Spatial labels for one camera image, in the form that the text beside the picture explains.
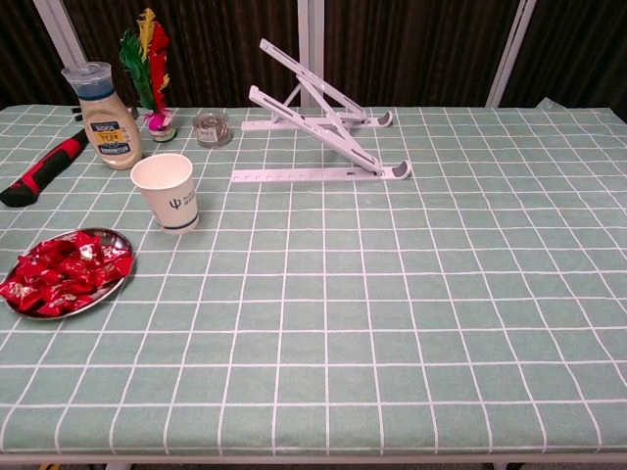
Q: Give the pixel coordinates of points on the white paper cup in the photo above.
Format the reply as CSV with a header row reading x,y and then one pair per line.
x,y
171,205

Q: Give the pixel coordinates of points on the round metal plate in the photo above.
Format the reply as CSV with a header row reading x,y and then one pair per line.
x,y
120,242

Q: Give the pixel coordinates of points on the white folding laptop stand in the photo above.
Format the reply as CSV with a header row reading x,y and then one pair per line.
x,y
313,173

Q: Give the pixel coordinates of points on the green checked tablecloth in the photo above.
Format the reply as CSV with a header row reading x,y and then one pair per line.
x,y
343,294

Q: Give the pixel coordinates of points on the colourful toy figure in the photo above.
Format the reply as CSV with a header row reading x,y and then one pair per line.
x,y
158,122

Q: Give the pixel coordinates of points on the dark brown pleated curtain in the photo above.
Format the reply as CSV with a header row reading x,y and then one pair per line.
x,y
19,49
578,49
220,49
416,49

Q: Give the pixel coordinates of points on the beige dressing bottle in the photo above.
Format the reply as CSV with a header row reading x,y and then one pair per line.
x,y
110,127

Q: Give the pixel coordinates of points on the red black claw hammer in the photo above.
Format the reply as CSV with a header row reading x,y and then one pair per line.
x,y
44,169

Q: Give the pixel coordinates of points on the white partition post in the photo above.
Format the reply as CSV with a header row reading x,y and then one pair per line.
x,y
509,49
59,29
313,49

